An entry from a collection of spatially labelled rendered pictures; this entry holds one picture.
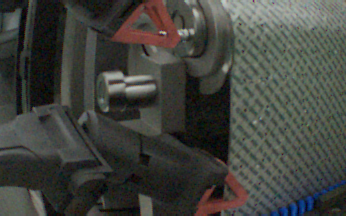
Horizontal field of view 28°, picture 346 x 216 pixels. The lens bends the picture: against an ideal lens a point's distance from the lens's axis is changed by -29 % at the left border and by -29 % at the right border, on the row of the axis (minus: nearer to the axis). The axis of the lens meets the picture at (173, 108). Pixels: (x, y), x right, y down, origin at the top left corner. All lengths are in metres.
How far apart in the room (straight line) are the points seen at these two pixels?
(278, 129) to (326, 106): 0.09
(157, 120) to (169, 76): 0.05
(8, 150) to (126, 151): 0.19
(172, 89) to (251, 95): 0.09
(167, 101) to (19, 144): 0.28
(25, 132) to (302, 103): 0.36
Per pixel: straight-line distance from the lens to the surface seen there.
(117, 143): 0.80
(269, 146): 0.90
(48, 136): 0.72
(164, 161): 0.82
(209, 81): 0.89
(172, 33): 0.85
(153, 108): 0.93
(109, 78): 0.90
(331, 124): 0.96
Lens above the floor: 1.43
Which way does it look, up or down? 17 degrees down
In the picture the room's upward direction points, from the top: straight up
